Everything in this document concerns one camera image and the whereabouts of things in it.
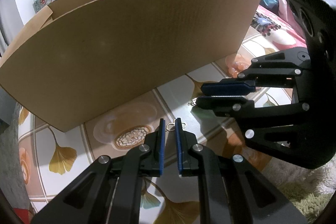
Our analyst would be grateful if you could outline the pink bead bracelet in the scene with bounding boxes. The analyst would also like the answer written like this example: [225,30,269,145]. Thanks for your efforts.
[225,53,253,77]

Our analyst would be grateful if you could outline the small silver earring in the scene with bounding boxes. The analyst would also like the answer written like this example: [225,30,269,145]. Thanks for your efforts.
[188,98,197,107]

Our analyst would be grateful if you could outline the small gold earring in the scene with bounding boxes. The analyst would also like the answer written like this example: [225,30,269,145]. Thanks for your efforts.
[166,122,186,132]

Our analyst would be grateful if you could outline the brown cardboard box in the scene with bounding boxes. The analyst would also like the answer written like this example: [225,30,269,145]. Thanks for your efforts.
[1,0,260,132]

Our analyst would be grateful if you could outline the patterned tile table mat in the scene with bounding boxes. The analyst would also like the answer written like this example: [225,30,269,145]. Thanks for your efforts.
[18,34,309,223]

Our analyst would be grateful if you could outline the pink floral bedspread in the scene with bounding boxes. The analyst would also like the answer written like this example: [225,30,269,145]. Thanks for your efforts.
[251,0,306,51]

